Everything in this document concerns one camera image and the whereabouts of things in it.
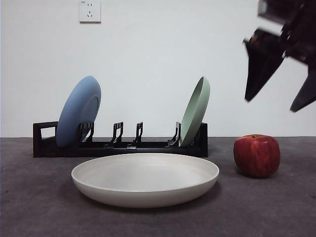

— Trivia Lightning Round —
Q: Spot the red apple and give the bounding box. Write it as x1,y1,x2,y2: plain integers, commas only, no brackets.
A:
233,134,281,178

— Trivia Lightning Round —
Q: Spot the cream yellow plate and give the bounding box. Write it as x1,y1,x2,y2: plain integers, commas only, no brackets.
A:
71,153,220,208

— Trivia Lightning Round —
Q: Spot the green plate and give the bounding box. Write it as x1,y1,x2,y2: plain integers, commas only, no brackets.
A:
178,76,211,148

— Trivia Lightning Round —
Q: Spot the blue plate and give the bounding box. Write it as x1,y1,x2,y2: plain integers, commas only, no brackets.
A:
55,76,102,148

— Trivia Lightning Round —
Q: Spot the black plate rack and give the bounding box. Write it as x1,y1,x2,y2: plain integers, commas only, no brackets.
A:
32,120,208,158

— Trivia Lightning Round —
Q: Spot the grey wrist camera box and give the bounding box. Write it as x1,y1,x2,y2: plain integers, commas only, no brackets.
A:
256,0,287,25

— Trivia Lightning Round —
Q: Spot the white wall socket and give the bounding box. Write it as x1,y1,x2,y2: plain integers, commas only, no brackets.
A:
79,0,102,24

